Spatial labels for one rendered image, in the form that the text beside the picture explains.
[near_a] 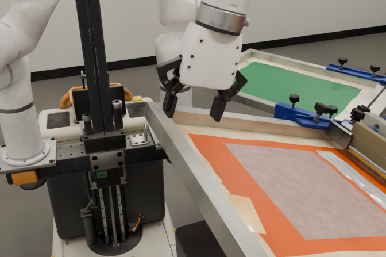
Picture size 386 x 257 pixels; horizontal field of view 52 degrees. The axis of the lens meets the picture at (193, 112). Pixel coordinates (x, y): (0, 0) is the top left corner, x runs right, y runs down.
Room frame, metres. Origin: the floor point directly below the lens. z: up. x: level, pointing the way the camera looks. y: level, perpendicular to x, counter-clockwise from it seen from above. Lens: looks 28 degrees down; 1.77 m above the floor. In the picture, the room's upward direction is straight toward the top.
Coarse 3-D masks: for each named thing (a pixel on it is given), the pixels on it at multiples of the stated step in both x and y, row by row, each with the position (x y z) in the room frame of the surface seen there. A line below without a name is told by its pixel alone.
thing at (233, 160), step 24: (216, 144) 0.81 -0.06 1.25; (240, 144) 0.84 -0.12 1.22; (264, 144) 0.88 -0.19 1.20; (288, 144) 0.93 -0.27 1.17; (216, 168) 0.68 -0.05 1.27; (240, 168) 0.71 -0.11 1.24; (264, 168) 0.74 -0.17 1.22; (288, 168) 0.78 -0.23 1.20; (312, 168) 0.81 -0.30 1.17; (336, 168) 0.85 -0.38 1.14; (360, 168) 0.90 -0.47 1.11
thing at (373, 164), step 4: (352, 148) 0.94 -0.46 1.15; (356, 148) 0.94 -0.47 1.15; (356, 152) 0.92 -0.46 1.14; (360, 152) 0.92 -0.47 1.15; (360, 156) 0.91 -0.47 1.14; (364, 156) 0.90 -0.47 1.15; (368, 160) 0.88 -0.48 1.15; (372, 160) 0.88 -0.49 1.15; (372, 164) 0.87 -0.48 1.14; (376, 164) 0.86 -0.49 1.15; (376, 168) 0.85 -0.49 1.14; (380, 168) 0.84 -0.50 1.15; (384, 172) 0.83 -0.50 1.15
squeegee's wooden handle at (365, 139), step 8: (352, 128) 0.99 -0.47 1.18; (360, 128) 0.97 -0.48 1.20; (368, 128) 0.96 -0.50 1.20; (360, 136) 0.95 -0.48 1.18; (368, 136) 0.93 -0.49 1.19; (376, 136) 0.92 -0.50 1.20; (352, 144) 0.96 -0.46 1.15; (360, 144) 0.94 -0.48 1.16; (368, 144) 0.92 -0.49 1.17; (376, 144) 0.90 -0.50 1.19; (384, 144) 0.88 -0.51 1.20; (368, 152) 0.91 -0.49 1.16; (376, 152) 0.89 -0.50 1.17; (384, 152) 0.87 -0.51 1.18; (376, 160) 0.88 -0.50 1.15; (384, 160) 0.86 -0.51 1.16; (384, 168) 0.85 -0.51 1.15
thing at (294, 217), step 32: (256, 192) 0.63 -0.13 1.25; (288, 192) 0.66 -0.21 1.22; (320, 192) 0.70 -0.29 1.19; (352, 192) 0.74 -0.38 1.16; (384, 192) 0.79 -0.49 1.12; (288, 224) 0.54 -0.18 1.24; (320, 224) 0.57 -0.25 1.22; (352, 224) 0.60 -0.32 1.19; (384, 224) 0.63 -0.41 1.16; (288, 256) 0.45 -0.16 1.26
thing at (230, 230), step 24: (168, 120) 0.79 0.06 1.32; (192, 120) 0.89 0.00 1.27; (240, 120) 0.94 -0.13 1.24; (264, 120) 0.98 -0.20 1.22; (288, 120) 1.04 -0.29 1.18; (168, 144) 0.70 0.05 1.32; (192, 168) 0.60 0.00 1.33; (192, 192) 0.56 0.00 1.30; (216, 192) 0.54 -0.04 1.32; (216, 216) 0.48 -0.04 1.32; (240, 240) 0.42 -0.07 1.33
